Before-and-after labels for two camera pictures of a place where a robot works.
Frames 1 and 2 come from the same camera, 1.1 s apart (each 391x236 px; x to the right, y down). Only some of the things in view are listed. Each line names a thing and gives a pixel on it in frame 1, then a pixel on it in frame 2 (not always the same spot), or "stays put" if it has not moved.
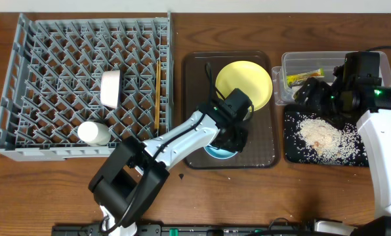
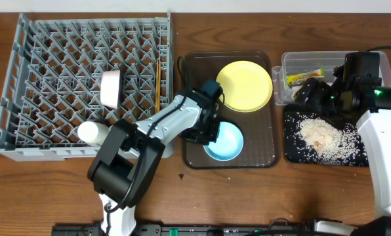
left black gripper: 231,141 to 199,132
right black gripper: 320,88 stays put
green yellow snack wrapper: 298,79 stays put
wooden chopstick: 157,99 stays put
